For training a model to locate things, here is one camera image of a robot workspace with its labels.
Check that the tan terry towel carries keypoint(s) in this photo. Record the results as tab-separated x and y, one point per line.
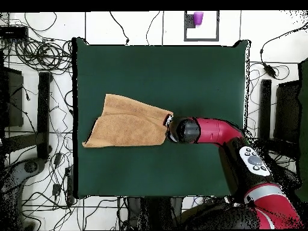
127	125

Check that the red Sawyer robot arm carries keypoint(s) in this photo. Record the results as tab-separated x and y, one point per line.
216	131

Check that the dark green table cloth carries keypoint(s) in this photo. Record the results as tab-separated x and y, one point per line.
156	72

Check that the black stand base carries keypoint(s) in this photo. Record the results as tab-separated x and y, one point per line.
43	108
264	108

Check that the purple plastic cup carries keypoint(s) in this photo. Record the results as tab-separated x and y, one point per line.
198	18

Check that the black power adapter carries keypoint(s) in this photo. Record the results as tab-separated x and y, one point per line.
269	70

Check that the black power strip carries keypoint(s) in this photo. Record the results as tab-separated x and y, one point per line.
69	185

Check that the black box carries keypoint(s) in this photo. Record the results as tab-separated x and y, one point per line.
13	96
287	113

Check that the small black adapter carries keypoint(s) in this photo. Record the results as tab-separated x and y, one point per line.
56	189

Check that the grey chair base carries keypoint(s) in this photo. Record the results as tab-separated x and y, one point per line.
14	173

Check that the black box device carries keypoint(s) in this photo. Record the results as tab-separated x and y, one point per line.
13	32

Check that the grey floor frame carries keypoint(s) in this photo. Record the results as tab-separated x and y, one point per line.
185	31

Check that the black pedestal base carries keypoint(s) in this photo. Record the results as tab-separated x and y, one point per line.
154	211

